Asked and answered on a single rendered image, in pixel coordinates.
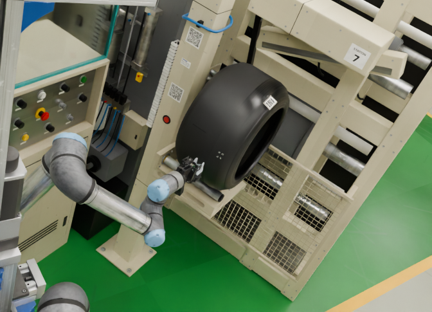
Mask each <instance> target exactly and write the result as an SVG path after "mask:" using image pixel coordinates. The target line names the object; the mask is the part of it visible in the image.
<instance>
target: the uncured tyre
mask: <svg viewBox="0 0 432 312"><path fill-rule="evenodd" d="M270 96H272V97H273V98H274V99H275V100H276V101H277V103H276V104H275V105H274V106H273V107H272V108H271V109H270V110H269V109H268V108H267V107H266V106H265V104H264V102H265V101H266V100H267V99H268V98H269V97H270ZM288 108H289V95H288V92H287V88H286V87H285V86H284V85H283V84H282V83H281V82H279V81H278V80H276V79H275V78H273V77H271V76H270V75H268V74H267V73H264V72H263V71H261V70H260V69H258V68H256V67H255V66H253V65H252V64H248V63H245V62H239V63H236V64H232V65H229V66H226V67H225V68H222V69H221V70H220V71H219V72H217V73H216V74H215V75H214V76H213V77H212V78H211V79H210V80H209V81H208V82H207V83H206V85H205V86H204V87H203V88H202V89H201V91H200V92H199V94H198V95H197V96H196V98H195V99H194V101H193V102H192V104H191V106H190V107H189V109H188V110H187V112H186V114H185V116H184V118H183V121H182V122H181V125H180V128H179V130H178V133H177V137H176V141H175V149H176V154H177V160H178V162H179V163H180V164H181V161H182V160H183V159H184V158H186V157H188V156H189V158H192V159H193V160H194V159H196V158H198V159H197V164H202V163H203V162H204V166H203V170H202V174H201V176H202V178H200V180H201V181H202V182H204V183H205V184H207V185H208V186H209V187H211V188H214V189H216V190H227V189H231V188H234V187H236V186H237V185H238V184H239V183H240V182H241V181H242V180H243V179H244V178H245V177H246V176H247V175H248V174H249V173H250V172H251V170H252V169H253V168H254V167H255V165H256V164H257V163H258V161H259V160H260V159H261V157H262V156H263V155H264V153H265V152H266V150H267V149H268V147H269V146H270V144H271V142H272V141H273V139H274V137H275V136H276V134H277V132H278V130H279V128H280V126H281V124H282V122H283V120H284V118H285V116H286V114H287V110H288ZM193 124H194V125H196V126H197V127H199V128H200V129H202V130H203V131H205V132H206V133H205V132H203V131H202V130H200V129H199V128H197V127H196V126H194V125H193ZM218 150H220V151H222V152H224V153H225V155H224V157H223V159H222V161H221V160H219V159H217V158H216V154H217V152H218ZM189 158H188V159H189Z"/></svg>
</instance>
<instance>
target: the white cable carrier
mask: <svg viewBox="0 0 432 312"><path fill-rule="evenodd" d="M179 43H180V41H179V40H176V41H174V42H171V45H170V49H169V52H168V55H167V58H166V63H165V65H164V69H163V72H162V75H161V78H160V81H159V84H158V87H157V90H156V94H155V97H154V100H153V103H152V104H153V105H152V107H151V110H150V113H149V116H148V120H147V123H146V125H147V126H149V127H150V128H152V126H153V124H154V120H155V118H156V114H157V111H158V108H159V105H160V102H161V99H162V96H163V92H164V90H165V86H166V84H167V80H168V76H169V74H170V70H171V68H172V64H173V62H174V58H175V55H176V52H177V49H178V46H179Z"/></svg>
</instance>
